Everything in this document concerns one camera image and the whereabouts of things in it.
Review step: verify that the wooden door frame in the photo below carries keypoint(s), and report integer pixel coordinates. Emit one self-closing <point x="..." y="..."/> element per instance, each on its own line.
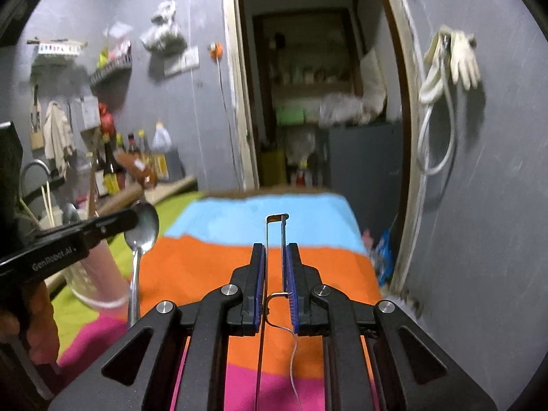
<point x="239" y="94"/>

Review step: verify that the white wall socket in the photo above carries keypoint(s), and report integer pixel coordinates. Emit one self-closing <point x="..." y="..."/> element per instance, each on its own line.
<point x="184" y="62"/>

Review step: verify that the person's left hand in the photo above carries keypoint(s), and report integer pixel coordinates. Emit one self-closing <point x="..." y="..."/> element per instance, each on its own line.
<point x="40" y="329"/>

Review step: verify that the white wall basket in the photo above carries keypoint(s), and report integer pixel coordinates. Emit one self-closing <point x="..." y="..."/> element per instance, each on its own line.
<point x="55" y="48"/>

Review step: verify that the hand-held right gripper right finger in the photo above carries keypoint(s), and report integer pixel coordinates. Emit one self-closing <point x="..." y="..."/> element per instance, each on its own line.
<point x="292" y="282"/>

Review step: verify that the metal spoon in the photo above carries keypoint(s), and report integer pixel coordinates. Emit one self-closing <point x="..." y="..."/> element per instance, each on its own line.
<point x="71" y="214"/>
<point x="143" y="227"/>

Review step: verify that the white plastic jug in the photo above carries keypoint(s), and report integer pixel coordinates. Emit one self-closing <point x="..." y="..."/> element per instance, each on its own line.
<point x="162" y="139"/>

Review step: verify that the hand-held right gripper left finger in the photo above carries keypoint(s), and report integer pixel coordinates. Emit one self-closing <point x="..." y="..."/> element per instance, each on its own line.
<point x="258" y="282"/>

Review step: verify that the wooden chopstick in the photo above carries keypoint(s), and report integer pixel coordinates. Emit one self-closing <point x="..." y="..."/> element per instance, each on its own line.
<point x="28" y="210"/>
<point x="52" y="205"/>
<point x="46" y="205"/>

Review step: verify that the blue packet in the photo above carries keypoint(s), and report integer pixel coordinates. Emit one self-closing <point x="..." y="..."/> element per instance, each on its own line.
<point x="384" y="252"/>

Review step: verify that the dark grey cabinet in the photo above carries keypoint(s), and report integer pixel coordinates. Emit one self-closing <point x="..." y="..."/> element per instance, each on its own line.
<point x="364" y="171"/>

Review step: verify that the brown labelled bottle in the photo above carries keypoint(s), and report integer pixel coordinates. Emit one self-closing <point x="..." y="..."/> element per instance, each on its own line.
<point x="137" y="167"/>

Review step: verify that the striped multicolour blanket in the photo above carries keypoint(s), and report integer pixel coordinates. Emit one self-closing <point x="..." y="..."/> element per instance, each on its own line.
<point x="205" y="265"/>

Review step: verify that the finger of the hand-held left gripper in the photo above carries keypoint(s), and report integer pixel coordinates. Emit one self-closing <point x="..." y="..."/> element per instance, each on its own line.
<point x="113" y="224"/>

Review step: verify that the yellow oil bottle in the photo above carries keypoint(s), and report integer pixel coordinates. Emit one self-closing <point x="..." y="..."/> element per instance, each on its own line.
<point x="159" y="165"/>

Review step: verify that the metal faucet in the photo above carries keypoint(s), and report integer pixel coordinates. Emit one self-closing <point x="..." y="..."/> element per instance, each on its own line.
<point x="34" y="167"/>

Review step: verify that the crumpled clear plastic bag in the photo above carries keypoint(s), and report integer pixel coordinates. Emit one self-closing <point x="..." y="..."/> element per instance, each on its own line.
<point x="351" y="109"/>

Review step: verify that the yellow bin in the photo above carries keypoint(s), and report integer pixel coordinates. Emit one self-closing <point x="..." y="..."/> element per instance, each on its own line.
<point x="274" y="169"/>

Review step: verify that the orange wall hook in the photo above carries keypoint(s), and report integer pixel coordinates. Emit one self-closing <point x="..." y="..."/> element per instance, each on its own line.
<point x="215" y="49"/>

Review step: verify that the hanging grey plastic bag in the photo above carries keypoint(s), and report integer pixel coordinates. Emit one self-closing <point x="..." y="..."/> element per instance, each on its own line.
<point x="165" y="30"/>

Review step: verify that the hanging white towel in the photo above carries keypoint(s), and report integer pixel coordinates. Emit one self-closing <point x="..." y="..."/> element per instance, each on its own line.
<point x="58" y="132"/>

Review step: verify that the clear glass cup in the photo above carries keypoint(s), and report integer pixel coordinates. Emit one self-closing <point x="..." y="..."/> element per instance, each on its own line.
<point x="98" y="278"/>

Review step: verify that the dark square box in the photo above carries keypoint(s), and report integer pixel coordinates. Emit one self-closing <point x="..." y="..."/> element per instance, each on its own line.
<point x="175" y="163"/>

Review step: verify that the green box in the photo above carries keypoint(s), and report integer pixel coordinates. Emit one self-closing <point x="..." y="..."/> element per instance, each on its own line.
<point x="290" y="115"/>

